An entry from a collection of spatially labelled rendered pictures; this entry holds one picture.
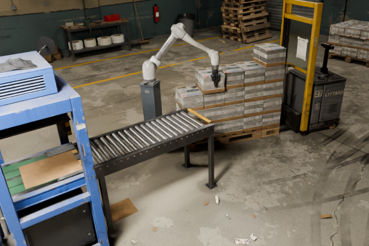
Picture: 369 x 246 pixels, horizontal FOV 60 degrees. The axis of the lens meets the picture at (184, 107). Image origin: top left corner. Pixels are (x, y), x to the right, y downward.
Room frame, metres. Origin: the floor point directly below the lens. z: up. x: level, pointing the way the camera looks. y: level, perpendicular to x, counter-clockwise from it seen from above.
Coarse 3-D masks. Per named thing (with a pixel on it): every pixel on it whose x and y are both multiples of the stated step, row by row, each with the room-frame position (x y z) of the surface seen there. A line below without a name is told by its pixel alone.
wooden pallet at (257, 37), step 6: (240, 18) 9.90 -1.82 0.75; (246, 18) 9.92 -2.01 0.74; (252, 18) 10.21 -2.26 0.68; (258, 18) 10.40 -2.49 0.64; (264, 18) 10.52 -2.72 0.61; (246, 24) 10.02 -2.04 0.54; (264, 24) 10.30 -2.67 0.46; (246, 30) 9.79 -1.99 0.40; (252, 30) 9.93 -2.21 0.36; (264, 30) 10.41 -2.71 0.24; (246, 36) 9.85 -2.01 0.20; (258, 36) 10.15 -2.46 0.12; (264, 36) 10.16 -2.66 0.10; (270, 36) 10.32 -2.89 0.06; (246, 42) 9.68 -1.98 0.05
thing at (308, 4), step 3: (288, 0) 4.62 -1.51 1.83; (291, 0) 4.56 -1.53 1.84; (294, 0) 4.48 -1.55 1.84; (297, 0) 4.43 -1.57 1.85; (300, 0) 4.41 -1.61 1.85; (291, 3) 4.55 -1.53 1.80; (294, 3) 4.47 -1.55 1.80; (297, 3) 4.41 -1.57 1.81; (300, 3) 4.34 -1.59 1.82; (303, 3) 4.29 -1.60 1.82; (306, 3) 4.22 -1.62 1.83; (309, 3) 4.17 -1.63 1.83; (312, 3) 4.11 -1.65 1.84; (306, 6) 4.22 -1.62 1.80; (309, 6) 4.16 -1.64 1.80; (312, 6) 4.10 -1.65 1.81
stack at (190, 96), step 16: (176, 96) 4.03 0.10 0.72; (192, 96) 3.77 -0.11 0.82; (208, 96) 3.83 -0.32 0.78; (224, 96) 3.93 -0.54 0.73; (240, 96) 3.95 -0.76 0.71; (256, 96) 4.01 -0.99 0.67; (208, 112) 3.83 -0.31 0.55; (224, 112) 3.88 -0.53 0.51; (240, 112) 3.95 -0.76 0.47; (256, 112) 4.02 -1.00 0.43; (224, 128) 3.91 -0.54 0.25; (240, 128) 3.96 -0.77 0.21; (192, 144) 3.77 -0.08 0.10; (224, 144) 3.89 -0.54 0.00
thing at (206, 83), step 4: (208, 72) 3.95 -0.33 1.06; (220, 72) 3.92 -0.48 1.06; (200, 76) 3.90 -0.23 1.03; (204, 76) 3.80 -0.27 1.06; (208, 76) 3.79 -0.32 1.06; (220, 76) 3.82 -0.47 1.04; (224, 76) 3.84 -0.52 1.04; (200, 80) 3.90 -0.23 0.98; (204, 80) 3.77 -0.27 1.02; (208, 80) 3.79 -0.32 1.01; (220, 80) 3.83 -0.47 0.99; (224, 80) 3.84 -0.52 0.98; (200, 84) 3.89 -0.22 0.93; (204, 84) 3.78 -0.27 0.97; (208, 84) 3.79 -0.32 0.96; (212, 84) 3.81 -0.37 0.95; (216, 84) 3.82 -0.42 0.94; (220, 84) 3.83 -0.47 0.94; (204, 88) 3.78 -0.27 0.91; (208, 88) 3.80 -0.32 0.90; (212, 88) 3.81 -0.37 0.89; (216, 88) 3.82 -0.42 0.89; (220, 88) 3.83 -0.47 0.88
